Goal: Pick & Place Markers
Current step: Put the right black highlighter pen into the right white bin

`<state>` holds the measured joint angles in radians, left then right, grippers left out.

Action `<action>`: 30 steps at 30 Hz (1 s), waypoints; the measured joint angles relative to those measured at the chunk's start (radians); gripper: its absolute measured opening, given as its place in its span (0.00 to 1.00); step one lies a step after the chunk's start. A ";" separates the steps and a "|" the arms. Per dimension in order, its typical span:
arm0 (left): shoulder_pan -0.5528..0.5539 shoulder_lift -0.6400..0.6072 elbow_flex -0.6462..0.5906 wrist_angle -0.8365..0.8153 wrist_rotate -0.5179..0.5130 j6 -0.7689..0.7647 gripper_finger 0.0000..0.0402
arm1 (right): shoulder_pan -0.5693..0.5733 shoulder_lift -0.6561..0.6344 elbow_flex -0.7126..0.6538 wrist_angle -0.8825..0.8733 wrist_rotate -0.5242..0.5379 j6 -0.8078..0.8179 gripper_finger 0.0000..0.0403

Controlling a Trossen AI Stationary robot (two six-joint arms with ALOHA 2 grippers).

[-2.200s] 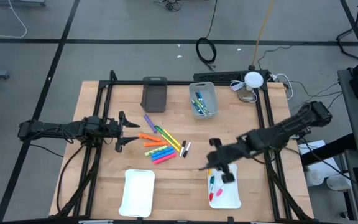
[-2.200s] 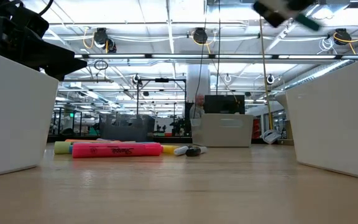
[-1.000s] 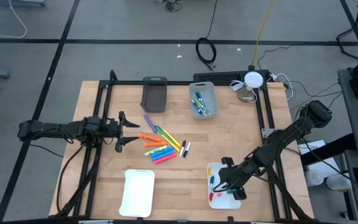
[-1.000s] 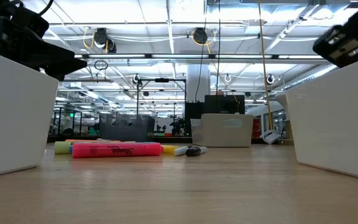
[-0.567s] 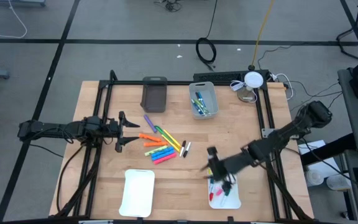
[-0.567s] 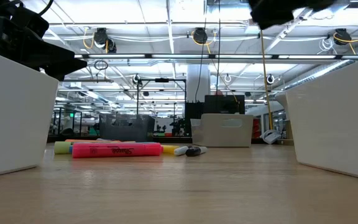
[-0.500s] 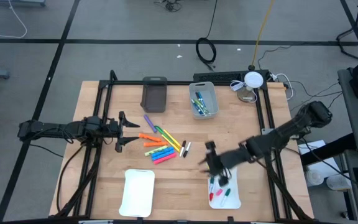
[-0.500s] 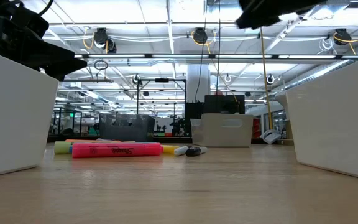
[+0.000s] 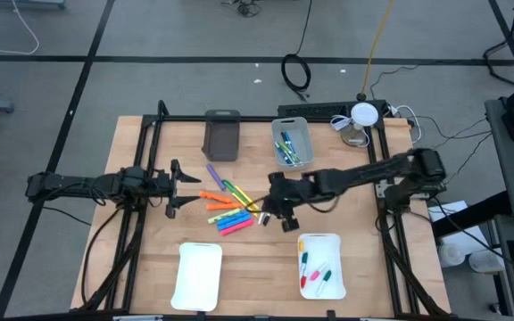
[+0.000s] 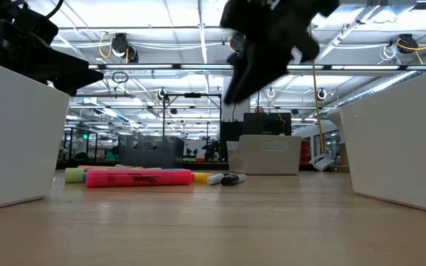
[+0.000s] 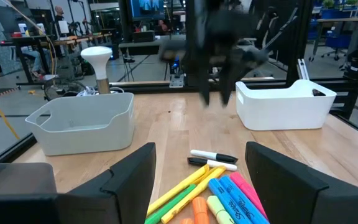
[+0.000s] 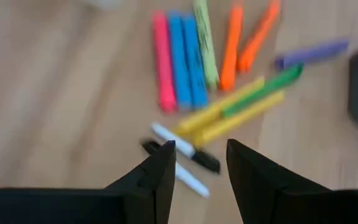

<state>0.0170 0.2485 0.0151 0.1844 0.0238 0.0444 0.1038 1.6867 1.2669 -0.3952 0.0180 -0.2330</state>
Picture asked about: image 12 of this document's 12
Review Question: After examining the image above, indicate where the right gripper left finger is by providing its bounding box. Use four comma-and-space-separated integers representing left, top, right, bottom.
0, 139, 177, 224

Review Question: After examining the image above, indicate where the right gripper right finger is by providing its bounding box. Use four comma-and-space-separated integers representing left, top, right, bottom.
226, 138, 358, 224

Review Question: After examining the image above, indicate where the black cap marker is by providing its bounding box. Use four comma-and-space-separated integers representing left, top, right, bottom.
140, 139, 211, 198
150, 122, 222, 174

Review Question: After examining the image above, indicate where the yellow slim highlighter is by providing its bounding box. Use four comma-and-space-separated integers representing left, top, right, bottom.
194, 90, 285, 147
174, 77, 265, 136

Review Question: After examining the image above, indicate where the green slim highlighter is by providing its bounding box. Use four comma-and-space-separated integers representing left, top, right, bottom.
221, 63, 304, 118

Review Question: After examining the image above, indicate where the purple highlighter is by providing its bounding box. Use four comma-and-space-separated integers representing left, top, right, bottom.
274, 39, 351, 71

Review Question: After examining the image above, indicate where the orange highlighter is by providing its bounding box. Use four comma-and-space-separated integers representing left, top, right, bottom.
219, 4, 244, 91
237, 0, 282, 74

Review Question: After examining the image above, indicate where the pink highlighter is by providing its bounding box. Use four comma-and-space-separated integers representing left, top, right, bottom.
152, 11, 178, 113

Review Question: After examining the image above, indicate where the blue highlighter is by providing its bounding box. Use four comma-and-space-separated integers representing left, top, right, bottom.
181, 14, 209, 110
167, 11, 194, 110

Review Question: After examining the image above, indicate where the light green highlighter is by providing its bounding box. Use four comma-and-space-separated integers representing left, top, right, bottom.
193, 0, 220, 91

